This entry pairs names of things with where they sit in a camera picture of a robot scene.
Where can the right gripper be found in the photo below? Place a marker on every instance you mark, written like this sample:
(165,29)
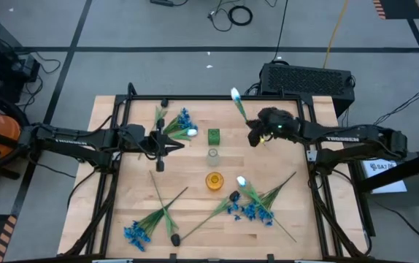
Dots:
(282,124)

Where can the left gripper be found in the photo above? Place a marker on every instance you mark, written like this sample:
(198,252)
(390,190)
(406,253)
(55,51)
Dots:
(160,146)

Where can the white artificial tulip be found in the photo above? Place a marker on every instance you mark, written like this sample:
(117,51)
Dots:
(192,132)
(235,94)

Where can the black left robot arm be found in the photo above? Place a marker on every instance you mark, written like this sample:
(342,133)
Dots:
(85,140)

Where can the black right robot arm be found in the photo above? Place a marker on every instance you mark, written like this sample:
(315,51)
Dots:
(341,138)

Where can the green square glass vase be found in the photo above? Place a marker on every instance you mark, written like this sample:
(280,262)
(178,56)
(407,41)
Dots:
(214,136)

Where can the clear glass vase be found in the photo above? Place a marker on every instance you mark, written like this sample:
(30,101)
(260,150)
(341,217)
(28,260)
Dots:
(213,158)

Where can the yellow textured glass vase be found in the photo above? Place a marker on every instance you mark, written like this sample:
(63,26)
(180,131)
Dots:
(214,181)

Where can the black computer case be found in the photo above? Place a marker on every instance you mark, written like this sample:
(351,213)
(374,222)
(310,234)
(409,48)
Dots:
(304,82)

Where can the white paper sheet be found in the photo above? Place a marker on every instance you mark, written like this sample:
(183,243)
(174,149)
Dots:
(381,168)

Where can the black power strip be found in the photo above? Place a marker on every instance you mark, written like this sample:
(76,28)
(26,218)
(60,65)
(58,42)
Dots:
(161,2)

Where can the black diagonal stand beam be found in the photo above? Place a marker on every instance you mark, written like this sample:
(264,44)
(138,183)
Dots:
(414,166)

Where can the orange shop vacuum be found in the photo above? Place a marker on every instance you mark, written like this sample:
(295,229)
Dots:
(1,131)

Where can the silver metal bracket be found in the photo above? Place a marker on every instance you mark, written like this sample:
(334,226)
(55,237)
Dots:
(311,155)

